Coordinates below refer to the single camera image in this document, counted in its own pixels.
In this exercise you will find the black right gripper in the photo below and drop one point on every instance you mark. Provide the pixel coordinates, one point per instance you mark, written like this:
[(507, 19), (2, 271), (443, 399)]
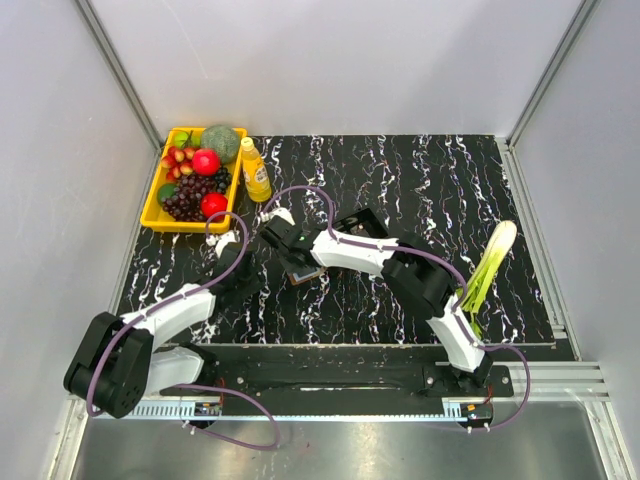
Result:
[(287, 264)]

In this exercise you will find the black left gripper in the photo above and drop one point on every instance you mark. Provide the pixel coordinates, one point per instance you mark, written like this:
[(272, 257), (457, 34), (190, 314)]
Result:
[(255, 285)]

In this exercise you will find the brown leather card holder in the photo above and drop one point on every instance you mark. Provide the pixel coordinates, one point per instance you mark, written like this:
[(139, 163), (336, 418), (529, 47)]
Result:
[(301, 275)]

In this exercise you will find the black plastic card box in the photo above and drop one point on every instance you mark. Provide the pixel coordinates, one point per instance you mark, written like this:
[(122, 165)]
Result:
[(363, 223)]

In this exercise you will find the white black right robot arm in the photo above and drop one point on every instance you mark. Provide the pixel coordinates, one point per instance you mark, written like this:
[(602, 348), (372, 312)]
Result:
[(423, 286)]

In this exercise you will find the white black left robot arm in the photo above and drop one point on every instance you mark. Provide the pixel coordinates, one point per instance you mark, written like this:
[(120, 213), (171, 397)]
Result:
[(120, 358)]

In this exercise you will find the yellow juice bottle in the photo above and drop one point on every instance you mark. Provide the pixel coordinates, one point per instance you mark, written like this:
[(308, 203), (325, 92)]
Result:
[(255, 174)]

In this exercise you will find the red pomegranate lower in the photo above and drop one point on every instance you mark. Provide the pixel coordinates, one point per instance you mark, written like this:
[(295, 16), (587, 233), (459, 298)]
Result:
[(211, 204)]

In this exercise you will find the red pomegranate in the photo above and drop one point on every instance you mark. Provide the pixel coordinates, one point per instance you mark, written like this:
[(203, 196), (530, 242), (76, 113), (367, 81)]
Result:
[(211, 204), (206, 162)]

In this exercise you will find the black grape bunch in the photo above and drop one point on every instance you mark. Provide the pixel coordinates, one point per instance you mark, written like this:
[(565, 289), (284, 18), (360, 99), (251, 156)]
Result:
[(222, 180)]

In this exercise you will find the dark purple grape bunch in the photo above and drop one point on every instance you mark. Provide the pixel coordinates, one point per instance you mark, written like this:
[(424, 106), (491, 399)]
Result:
[(184, 205)]

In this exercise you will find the yellow plastic fruit tray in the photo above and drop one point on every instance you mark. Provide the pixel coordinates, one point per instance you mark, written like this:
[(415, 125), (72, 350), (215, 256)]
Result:
[(155, 218)]

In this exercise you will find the red pomegranate upper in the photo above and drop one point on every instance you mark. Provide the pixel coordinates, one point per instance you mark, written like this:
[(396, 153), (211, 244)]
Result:
[(206, 162)]

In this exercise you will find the green lime fruit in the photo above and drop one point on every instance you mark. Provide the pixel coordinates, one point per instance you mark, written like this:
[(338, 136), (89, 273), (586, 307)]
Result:
[(165, 191)]

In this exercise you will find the green melon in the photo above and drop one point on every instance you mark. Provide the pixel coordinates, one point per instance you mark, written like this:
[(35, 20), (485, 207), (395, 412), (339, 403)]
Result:
[(223, 140)]

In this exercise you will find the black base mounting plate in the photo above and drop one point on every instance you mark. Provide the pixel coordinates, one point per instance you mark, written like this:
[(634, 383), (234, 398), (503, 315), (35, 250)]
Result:
[(338, 381)]

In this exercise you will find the small red fruit cluster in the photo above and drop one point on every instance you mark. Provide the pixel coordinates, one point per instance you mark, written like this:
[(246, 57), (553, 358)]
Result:
[(177, 163)]

